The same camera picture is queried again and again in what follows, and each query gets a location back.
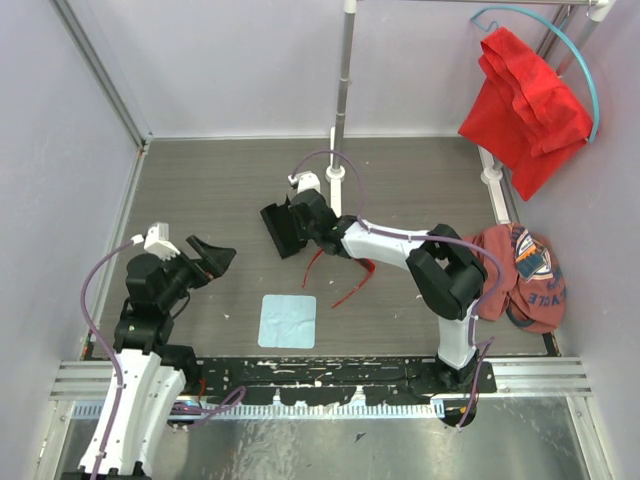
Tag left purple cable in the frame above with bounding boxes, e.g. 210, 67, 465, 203
79, 238, 247, 476

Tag red sunglasses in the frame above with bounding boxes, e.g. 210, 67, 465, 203
301, 249, 376, 309

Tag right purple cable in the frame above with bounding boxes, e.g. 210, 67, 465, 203
292, 150, 496, 429

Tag red cloth on hanger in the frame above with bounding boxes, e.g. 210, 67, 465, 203
458, 27, 594, 201

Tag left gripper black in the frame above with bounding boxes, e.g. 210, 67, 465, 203
158, 235, 236, 311

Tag silver garment rack pole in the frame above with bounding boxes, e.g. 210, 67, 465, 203
333, 0, 615, 156

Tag light blue cleaning cloth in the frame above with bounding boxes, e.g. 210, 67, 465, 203
258, 294, 317, 349

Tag faded red printed t-shirt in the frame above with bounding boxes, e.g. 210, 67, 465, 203
466, 223, 566, 334

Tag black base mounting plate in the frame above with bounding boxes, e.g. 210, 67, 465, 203
184, 356, 497, 406

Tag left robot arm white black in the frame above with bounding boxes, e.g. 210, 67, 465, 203
61, 224, 237, 479

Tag silver right rack pole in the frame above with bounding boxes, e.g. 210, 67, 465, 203
535, 5, 602, 77

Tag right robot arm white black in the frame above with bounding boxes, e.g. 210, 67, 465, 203
262, 189, 487, 394

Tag aluminium frame rail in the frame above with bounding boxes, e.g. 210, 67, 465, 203
50, 0, 149, 149

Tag teal clothes hanger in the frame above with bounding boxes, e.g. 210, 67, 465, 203
470, 6, 601, 143

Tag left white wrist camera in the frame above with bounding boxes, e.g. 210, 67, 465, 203
131, 222, 180, 261

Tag purple cable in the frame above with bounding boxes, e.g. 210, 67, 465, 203
292, 150, 496, 429
79, 238, 247, 476

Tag black sunglasses case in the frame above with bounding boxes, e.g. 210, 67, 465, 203
260, 202, 301, 259

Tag white rack foot right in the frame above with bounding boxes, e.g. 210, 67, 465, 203
478, 146, 511, 224

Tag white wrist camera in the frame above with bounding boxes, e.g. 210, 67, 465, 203
131, 222, 180, 261
288, 171, 321, 194

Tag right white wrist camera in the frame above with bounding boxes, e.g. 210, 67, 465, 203
288, 171, 321, 194

